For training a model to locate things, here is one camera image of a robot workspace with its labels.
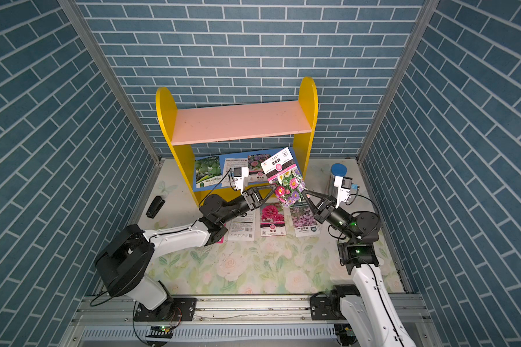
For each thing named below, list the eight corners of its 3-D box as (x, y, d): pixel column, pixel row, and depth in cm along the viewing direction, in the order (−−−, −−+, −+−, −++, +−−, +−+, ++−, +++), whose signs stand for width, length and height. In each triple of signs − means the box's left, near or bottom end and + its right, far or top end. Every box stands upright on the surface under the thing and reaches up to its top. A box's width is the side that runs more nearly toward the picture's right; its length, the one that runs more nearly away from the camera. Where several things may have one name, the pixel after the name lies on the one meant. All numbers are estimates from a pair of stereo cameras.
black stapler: (148, 217, 99) (144, 212, 96) (159, 200, 106) (156, 195, 102) (154, 218, 99) (150, 214, 96) (165, 201, 105) (162, 196, 102)
